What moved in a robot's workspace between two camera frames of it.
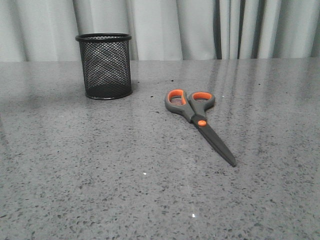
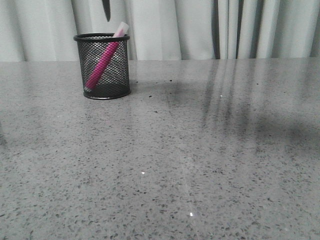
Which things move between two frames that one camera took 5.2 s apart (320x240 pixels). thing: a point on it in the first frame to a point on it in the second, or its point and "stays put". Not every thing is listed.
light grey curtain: [45, 30] stays put
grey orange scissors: [193, 107] to [106, 6]
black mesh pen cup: [106, 64] stays put
